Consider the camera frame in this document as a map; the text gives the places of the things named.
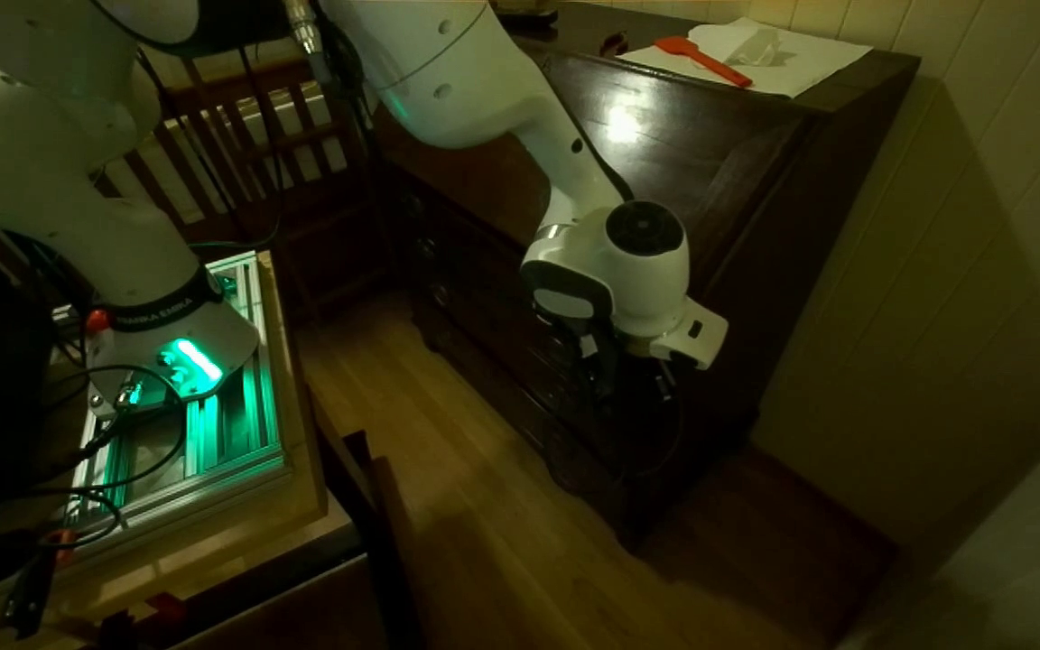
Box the black and orange clamp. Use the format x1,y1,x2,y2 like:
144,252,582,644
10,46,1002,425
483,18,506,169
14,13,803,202
0,529,81,644

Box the dark wooden dresser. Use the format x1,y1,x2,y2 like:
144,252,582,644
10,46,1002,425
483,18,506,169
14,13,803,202
374,0,924,555

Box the light wooden robot platform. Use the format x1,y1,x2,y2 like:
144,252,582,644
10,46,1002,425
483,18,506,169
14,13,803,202
0,244,369,650

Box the dark wooden chair back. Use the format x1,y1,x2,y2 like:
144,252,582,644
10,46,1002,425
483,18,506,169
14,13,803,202
307,425,429,650

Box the black base cable loop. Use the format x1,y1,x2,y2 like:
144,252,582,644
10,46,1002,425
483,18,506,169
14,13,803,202
53,360,191,497

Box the white paper sheets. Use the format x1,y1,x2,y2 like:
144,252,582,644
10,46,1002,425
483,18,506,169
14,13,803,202
617,13,879,102

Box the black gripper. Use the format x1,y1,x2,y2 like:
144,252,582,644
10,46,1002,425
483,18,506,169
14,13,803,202
554,321,683,425

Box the orange-red flat tool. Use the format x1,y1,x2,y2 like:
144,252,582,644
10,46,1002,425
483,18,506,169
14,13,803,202
653,33,756,93

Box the wooden slatted chair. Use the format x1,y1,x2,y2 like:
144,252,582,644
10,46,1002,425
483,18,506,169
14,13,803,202
118,52,397,330

